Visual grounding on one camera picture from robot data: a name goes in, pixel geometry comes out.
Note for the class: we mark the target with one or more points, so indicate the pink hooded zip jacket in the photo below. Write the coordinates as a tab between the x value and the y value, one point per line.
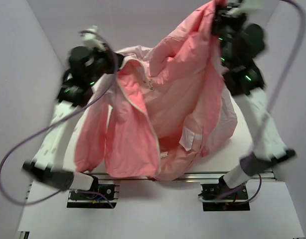
168	106

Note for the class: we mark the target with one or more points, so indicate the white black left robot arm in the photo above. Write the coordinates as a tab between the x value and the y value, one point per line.
86	67

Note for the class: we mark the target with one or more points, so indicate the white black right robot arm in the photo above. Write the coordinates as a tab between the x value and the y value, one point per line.
239	45

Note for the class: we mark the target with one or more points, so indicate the aluminium table frame rail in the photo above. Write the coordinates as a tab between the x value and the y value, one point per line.
186	177

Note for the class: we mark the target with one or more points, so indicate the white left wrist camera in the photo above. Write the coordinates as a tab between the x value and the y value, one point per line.
91	41

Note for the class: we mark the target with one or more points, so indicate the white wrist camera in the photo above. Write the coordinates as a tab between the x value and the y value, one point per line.
246	7
91	41

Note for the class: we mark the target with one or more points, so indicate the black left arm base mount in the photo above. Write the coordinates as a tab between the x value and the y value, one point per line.
105	196

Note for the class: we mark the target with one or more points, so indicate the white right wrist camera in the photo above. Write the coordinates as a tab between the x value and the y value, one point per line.
246	7

